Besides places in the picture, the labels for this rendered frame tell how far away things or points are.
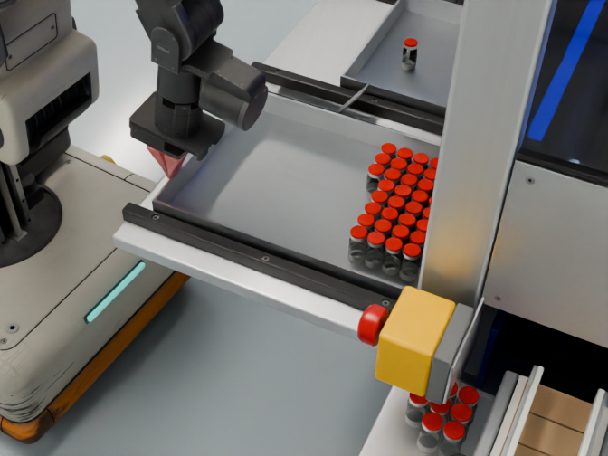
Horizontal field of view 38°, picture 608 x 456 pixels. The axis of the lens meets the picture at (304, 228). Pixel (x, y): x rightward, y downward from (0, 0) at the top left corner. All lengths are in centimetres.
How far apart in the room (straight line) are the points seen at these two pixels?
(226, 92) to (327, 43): 47
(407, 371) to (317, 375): 121
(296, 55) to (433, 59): 21
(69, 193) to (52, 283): 27
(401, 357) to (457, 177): 18
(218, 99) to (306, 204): 23
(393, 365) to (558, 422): 18
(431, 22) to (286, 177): 44
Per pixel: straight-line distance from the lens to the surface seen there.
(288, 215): 115
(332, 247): 111
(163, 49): 98
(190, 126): 108
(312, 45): 144
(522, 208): 80
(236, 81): 99
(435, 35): 148
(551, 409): 94
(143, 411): 203
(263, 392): 204
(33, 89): 155
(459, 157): 78
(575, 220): 79
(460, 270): 87
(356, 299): 104
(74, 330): 187
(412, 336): 84
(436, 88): 137
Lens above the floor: 170
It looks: 46 degrees down
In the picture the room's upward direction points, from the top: 1 degrees clockwise
